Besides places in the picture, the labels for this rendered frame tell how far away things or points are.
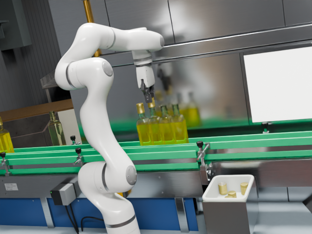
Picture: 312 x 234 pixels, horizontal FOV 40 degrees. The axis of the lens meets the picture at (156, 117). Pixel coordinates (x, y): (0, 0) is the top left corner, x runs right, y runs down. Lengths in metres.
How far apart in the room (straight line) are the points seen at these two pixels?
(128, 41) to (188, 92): 0.43
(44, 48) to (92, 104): 7.21
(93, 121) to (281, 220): 0.96
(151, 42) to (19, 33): 5.91
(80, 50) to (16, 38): 6.08
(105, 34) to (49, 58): 7.08
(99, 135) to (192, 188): 0.54
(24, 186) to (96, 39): 1.02
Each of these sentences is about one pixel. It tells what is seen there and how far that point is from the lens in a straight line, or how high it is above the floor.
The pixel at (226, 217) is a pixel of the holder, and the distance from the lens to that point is 1.69.
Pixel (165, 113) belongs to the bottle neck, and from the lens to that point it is 1.95.
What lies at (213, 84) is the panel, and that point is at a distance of 1.99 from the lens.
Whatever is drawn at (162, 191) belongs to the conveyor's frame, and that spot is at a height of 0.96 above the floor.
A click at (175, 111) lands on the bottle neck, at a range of 1.93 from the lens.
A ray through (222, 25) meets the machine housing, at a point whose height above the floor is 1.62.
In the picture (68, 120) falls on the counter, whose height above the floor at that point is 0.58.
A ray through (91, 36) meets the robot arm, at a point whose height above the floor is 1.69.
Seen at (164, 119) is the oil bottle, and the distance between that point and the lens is 1.95.
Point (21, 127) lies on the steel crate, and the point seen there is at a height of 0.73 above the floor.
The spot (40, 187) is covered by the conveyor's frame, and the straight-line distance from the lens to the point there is 2.27.
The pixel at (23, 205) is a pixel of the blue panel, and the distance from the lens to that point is 2.42.
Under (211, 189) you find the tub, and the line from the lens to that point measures 1.78.
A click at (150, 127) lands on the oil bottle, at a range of 1.98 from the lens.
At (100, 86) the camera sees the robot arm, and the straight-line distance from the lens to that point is 1.48.
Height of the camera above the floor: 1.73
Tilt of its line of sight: 14 degrees down
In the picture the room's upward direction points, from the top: 11 degrees counter-clockwise
